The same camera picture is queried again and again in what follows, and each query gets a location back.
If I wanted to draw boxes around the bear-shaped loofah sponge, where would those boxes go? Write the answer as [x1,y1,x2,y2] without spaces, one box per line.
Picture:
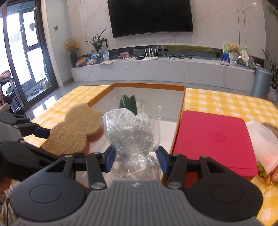
[41,104,104,155]

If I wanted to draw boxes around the brown plush towel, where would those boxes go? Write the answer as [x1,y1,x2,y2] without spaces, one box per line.
[261,122,278,137]

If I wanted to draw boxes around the black flat television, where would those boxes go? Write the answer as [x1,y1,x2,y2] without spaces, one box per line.
[107,0,194,38]

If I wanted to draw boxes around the yellow checkered tablecloth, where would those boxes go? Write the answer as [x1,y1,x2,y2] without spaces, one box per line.
[30,85,278,218]

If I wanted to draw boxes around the white marble media console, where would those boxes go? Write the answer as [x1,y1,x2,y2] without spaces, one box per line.
[71,45,255,93]

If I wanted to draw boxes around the round white ornament plate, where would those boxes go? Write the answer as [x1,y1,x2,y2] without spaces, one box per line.
[239,50,249,66]

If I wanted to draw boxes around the sliding glass door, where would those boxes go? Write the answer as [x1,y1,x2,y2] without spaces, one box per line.
[0,0,59,113]

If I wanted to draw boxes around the cellophane bouquet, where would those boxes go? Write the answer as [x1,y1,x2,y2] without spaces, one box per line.
[102,95,162,181]

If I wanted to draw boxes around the hanging vine plant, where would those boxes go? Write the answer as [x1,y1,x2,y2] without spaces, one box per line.
[267,4,278,21]

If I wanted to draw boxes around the dried flowers in dark vase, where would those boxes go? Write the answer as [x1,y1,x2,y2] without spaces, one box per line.
[63,39,80,68]

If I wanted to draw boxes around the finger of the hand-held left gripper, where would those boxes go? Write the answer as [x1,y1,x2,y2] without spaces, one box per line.
[0,111,52,139]
[0,140,66,181]

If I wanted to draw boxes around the red green soft toy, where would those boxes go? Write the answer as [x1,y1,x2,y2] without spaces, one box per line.
[257,163,268,177]

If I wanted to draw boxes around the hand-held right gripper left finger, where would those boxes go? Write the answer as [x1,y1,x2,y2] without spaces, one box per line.
[44,146,117,190]

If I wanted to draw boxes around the black cables on console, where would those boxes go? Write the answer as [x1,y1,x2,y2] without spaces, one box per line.
[167,52,193,59]

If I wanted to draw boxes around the pink basket bag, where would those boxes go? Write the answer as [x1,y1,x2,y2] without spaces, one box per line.
[267,82,277,102]

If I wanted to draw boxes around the tall leafy floor plant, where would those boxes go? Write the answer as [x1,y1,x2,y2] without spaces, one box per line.
[262,48,278,87]

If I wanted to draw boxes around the potted green plant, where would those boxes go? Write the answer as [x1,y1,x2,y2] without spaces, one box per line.
[85,28,108,64]

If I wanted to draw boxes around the white router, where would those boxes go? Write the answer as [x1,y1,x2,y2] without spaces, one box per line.
[143,47,158,60]

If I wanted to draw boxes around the grey blue trash can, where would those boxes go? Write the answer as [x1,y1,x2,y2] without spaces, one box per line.
[252,67,273,99]

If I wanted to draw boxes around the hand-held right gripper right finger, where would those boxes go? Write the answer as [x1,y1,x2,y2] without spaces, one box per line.
[156,146,219,189]

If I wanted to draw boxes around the white foam wrap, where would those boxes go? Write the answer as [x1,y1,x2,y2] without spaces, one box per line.
[245,120,278,174]

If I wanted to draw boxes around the dark chair frame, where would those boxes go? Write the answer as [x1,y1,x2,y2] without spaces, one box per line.
[0,70,22,113]

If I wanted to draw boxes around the brown round ornament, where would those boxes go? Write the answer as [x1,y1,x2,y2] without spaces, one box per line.
[76,57,89,67]

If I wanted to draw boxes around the clear plastic water bottle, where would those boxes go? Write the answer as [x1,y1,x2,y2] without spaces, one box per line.
[100,46,109,62]

